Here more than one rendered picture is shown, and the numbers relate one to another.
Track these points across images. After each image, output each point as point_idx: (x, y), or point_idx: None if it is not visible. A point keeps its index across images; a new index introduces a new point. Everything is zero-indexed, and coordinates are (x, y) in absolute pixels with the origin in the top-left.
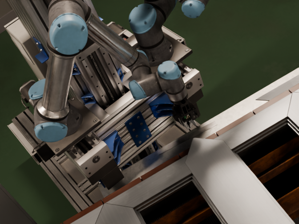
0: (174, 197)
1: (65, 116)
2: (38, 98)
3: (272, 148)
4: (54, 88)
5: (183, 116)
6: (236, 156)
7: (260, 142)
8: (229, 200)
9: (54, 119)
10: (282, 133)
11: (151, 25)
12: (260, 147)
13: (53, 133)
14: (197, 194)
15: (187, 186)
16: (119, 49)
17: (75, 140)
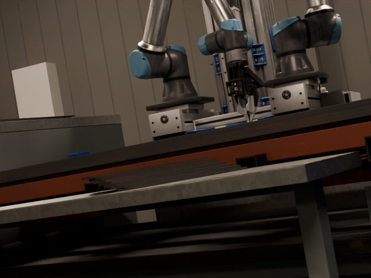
0: (215, 214)
1: (150, 51)
2: None
3: (342, 209)
4: (148, 15)
5: (228, 81)
6: None
7: (330, 192)
8: None
9: (141, 47)
10: (365, 198)
11: (282, 27)
12: (331, 203)
13: (137, 62)
14: (234, 221)
15: (232, 206)
16: (217, 11)
17: (166, 103)
